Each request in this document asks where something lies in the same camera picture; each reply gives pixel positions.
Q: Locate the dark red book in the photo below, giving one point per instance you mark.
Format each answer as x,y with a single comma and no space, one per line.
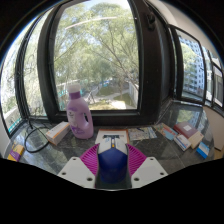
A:
187,129

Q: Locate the purple detergent bottle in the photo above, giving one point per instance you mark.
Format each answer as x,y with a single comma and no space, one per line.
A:
79,116

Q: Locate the pale printed pamphlet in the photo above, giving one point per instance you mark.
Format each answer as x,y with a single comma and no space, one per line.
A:
141,133

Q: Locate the small blue box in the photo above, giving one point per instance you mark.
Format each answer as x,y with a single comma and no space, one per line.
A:
202,150

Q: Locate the colourful printed booklet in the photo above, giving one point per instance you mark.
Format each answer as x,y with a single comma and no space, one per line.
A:
165,130

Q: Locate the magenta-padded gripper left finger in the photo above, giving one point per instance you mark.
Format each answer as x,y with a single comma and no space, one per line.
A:
78,170

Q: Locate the blue and white computer mouse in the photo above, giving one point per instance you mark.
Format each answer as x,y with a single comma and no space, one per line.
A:
112,163

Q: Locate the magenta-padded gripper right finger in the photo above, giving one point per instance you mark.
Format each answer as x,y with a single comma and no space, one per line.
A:
146,170

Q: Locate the small white box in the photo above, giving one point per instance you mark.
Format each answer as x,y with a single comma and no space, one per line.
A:
182,142

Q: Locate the white and orange carton box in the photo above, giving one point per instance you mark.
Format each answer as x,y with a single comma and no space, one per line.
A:
57,132

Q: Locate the yellow and purple book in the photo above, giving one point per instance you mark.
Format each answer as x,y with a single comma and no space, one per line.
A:
16,152

